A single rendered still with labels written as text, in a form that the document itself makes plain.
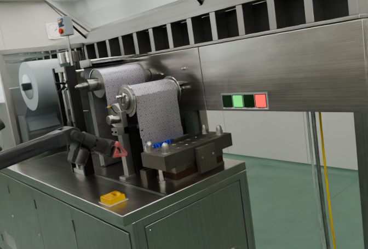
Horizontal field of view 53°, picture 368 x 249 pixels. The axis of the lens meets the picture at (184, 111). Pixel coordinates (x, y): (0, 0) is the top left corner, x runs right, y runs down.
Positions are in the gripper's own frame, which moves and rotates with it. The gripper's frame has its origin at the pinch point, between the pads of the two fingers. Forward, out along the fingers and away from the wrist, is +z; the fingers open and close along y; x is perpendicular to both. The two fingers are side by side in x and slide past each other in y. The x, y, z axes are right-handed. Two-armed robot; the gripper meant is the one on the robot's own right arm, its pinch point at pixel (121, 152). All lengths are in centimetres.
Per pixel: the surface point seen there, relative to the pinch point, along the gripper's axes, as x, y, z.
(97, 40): 69, -83, 8
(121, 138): 6.9, -8.7, 2.8
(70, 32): 56, -58, -18
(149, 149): 4.5, 7.8, 7.5
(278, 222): -6, -39, 185
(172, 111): 25.8, -0.1, 19.2
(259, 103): 34, 41, 29
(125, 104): 20.7, -4.6, -3.3
